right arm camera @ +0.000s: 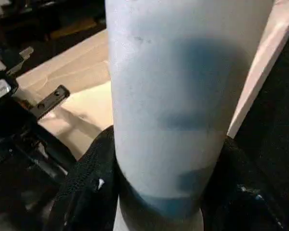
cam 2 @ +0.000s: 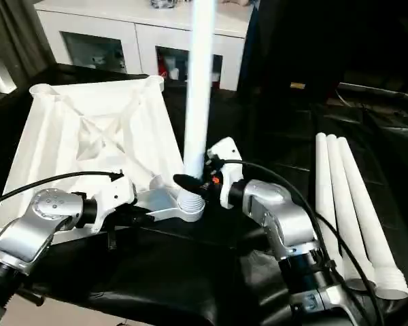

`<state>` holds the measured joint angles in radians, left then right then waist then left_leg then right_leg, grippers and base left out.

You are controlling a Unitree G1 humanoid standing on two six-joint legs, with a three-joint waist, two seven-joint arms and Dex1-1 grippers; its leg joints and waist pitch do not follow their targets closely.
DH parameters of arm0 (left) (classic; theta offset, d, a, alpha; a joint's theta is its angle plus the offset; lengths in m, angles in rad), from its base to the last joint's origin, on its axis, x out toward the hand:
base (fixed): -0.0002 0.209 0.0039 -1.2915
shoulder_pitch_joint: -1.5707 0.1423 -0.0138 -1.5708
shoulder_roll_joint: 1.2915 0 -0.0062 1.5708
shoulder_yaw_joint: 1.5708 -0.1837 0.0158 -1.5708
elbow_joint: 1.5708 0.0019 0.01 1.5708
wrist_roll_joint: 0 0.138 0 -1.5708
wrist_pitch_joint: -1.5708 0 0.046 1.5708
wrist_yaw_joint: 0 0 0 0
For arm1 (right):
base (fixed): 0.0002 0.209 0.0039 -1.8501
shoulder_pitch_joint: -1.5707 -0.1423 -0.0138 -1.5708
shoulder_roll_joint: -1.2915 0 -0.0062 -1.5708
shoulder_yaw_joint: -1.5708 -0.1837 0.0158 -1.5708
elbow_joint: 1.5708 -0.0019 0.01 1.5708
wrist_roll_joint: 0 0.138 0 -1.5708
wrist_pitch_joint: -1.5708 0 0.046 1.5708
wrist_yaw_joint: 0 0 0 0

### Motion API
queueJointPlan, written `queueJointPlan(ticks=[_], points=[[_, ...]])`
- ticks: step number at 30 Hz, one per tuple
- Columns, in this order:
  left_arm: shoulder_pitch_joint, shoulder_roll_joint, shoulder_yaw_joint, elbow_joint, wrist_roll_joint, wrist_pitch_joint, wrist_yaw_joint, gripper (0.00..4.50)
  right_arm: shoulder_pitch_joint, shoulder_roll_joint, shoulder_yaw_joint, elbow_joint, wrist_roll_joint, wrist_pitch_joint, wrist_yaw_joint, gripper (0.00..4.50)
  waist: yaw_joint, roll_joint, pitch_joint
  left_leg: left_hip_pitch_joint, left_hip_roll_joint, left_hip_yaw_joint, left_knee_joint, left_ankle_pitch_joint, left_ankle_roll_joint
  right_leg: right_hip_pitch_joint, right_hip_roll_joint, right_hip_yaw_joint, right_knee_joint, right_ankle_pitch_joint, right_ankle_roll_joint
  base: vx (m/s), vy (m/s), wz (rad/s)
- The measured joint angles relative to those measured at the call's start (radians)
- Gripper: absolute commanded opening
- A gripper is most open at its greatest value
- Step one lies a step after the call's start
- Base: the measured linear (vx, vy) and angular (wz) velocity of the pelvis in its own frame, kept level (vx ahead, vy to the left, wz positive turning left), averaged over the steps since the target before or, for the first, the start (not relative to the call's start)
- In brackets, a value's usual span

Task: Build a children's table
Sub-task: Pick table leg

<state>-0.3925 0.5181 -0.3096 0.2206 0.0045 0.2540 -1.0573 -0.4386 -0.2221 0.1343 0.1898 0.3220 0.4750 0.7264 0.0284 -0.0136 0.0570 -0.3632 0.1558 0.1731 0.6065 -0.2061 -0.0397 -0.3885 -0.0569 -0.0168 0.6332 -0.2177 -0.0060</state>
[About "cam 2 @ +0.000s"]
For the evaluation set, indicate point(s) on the white plastic table leg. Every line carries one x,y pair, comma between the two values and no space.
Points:
344,203
369,220
325,186
199,102

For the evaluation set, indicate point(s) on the white plastic table top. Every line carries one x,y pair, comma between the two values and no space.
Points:
54,136

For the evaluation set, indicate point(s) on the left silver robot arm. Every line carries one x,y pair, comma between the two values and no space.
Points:
30,231

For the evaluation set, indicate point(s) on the black shiny mat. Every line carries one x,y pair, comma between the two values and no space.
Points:
177,271

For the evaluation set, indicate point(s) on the small red packet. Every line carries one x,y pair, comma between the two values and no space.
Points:
161,68

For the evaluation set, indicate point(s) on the small pale label tag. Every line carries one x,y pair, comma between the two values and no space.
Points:
297,84

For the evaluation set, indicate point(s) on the white glass-door cabinet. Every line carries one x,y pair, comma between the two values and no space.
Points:
139,34

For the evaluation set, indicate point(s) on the small dark patterned object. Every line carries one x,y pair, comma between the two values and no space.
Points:
163,3

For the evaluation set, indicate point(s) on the black backdrop cloth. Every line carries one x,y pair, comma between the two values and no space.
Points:
326,34

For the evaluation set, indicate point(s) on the long black bar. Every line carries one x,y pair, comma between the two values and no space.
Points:
377,90

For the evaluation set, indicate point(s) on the grey curtain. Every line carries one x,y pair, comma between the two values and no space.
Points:
20,34

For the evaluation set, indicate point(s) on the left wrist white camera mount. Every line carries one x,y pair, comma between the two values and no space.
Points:
115,193

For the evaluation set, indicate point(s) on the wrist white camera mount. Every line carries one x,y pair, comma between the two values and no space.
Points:
226,149
115,193

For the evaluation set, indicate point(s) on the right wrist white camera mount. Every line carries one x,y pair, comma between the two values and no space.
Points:
226,149

